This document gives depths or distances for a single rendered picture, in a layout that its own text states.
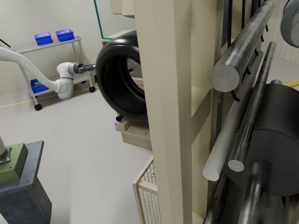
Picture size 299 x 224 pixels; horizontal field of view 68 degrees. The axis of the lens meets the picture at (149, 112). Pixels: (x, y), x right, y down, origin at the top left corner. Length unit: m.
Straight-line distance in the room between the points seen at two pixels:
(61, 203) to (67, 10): 3.41
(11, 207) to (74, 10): 3.54
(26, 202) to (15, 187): 0.32
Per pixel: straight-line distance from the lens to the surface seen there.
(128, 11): 0.77
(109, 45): 1.37
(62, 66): 1.86
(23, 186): 1.77
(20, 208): 2.13
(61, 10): 4.70
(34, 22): 4.79
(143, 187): 1.01
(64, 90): 1.80
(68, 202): 2.40
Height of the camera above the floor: 1.76
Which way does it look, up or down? 32 degrees down
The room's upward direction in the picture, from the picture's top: 7 degrees counter-clockwise
